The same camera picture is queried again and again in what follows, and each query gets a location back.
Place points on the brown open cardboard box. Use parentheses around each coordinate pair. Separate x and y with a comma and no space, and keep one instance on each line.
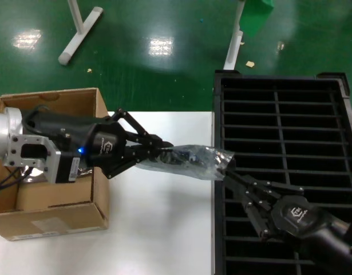
(64,220)

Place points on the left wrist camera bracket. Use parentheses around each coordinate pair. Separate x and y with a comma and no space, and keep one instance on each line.
(35,154)

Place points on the white table leg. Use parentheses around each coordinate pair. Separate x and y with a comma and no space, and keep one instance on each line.
(78,34)
(234,43)

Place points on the black slotted plastic container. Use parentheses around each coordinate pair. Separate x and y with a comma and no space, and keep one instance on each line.
(218,114)

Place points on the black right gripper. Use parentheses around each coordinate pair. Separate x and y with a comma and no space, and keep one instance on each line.
(296,217)

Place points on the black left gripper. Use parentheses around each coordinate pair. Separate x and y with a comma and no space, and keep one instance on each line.
(104,143)

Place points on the silver antistatic bag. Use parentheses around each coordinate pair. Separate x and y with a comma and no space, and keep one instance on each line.
(213,160)

